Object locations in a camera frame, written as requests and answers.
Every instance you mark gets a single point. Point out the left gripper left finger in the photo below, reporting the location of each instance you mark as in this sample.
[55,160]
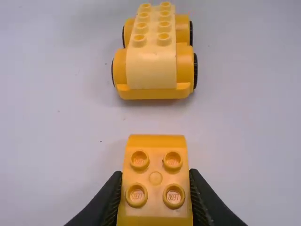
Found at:
[101,207]

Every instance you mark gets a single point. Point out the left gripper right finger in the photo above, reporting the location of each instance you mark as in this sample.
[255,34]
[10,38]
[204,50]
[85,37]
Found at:
[209,209]

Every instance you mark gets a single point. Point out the yellow toy brick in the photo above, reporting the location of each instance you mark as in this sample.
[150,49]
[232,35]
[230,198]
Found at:
[155,188]

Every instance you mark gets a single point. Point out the yellow toy car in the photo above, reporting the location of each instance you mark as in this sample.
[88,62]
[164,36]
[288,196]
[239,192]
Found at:
[152,58]

